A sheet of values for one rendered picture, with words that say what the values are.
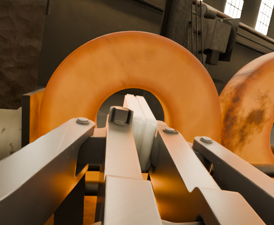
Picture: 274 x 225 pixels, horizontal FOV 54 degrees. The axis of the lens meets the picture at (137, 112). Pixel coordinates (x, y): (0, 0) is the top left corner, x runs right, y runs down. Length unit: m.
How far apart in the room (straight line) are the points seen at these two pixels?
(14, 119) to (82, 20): 7.15
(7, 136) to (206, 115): 0.16
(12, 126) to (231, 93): 0.18
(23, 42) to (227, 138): 0.33
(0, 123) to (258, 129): 0.21
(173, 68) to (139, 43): 0.03
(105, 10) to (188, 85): 7.53
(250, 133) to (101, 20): 7.46
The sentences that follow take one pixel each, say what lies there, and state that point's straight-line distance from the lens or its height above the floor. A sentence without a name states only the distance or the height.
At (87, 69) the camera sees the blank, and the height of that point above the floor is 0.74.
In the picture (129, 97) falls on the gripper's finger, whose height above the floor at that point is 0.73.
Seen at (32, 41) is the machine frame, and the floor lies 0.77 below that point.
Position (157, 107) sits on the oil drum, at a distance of 2.67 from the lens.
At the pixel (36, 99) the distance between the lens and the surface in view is 0.22.
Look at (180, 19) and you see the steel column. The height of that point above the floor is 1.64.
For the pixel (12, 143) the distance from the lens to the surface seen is 0.22.
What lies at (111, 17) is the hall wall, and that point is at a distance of 7.84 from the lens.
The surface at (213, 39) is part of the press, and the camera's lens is 7.88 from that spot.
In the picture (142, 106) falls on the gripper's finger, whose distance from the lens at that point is 0.18.
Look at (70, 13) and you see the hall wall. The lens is 7.22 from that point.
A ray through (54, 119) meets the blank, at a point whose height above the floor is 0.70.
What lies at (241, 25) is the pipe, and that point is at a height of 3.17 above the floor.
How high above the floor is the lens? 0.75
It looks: 8 degrees down
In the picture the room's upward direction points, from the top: 10 degrees clockwise
